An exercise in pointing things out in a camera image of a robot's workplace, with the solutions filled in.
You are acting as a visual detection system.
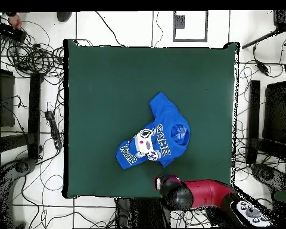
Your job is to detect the small grey square plate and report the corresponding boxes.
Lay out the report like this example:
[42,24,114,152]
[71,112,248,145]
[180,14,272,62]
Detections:
[174,14,186,29]

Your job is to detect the person's hand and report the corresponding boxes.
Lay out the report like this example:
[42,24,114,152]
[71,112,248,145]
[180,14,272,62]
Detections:
[8,13,23,30]

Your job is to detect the grey rectangular floor frame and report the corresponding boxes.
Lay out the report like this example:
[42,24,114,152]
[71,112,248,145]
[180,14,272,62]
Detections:
[173,10,209,43]

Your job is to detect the black electronics box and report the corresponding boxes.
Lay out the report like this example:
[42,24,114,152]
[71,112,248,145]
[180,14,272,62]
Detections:
[0,21,27,44]

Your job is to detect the dark flat panel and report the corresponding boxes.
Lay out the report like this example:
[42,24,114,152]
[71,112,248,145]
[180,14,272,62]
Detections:
[0,67,15,128]
[262,80,286,145]

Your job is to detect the dark green table cloth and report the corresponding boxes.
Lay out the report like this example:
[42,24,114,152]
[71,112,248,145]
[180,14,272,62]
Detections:
[61,38,241,200]

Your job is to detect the blue printed shirt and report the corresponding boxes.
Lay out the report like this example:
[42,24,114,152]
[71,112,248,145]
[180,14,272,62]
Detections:
[115,91,191,171]

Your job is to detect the black power strip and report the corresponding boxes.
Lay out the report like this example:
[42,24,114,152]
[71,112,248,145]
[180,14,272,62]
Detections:
[44,110,63,150]

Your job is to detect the black slanted rod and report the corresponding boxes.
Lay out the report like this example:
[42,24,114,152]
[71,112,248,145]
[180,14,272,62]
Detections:
[241,27,281,49]

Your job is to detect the black round stand base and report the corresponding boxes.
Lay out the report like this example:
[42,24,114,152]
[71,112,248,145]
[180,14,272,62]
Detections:
[250,163,286,191]
[14,157,37,174]

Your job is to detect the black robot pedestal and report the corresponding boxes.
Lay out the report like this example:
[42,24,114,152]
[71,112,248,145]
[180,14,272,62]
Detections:
[116,197,171,228]

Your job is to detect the dark oval shoe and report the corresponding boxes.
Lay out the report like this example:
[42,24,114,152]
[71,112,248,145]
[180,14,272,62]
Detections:
[56,11,73,23]

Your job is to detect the black corner equipment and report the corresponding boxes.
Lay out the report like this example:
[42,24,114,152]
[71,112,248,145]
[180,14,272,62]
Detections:
[273,10,286,30]

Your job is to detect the black upright bar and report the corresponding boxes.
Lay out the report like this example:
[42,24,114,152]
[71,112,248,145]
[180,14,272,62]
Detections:
[27,72,42,160]
[246,79,261,165]

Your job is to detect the tangled black cables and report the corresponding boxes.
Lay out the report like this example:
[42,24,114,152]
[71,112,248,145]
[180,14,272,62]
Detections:
[0,14,66,84]

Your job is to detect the black power adapter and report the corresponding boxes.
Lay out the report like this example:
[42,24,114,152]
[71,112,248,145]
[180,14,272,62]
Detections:
[255,60,271,75]

